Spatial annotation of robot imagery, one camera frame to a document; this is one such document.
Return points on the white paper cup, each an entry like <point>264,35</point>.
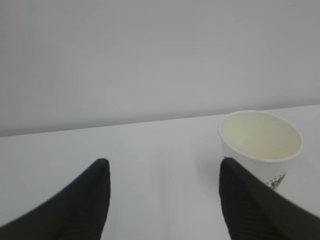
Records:
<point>263,143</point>

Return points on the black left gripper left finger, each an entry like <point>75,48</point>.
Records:
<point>77,212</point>

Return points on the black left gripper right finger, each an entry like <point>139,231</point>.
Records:
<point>253,211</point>

